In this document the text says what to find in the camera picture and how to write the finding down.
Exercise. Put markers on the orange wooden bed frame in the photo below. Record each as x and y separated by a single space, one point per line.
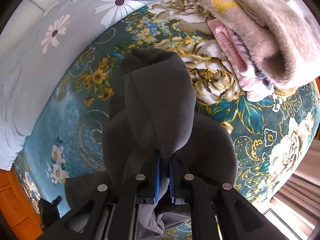
17 213

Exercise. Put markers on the teal floral blanket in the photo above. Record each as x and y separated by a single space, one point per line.
271 137

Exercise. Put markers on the light grey daisy bedsheet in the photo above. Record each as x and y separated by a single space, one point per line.
31 70

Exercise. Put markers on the black left gripper seen afar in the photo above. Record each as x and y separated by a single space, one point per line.
49 212

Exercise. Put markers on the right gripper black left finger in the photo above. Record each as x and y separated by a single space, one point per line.
137 200

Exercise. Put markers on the dark grey fleece pants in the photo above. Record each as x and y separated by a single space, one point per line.
157 113

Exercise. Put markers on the beige fluffy garment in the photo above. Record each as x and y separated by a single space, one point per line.
272 48

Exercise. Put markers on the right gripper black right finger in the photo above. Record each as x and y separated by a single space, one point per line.
186 188

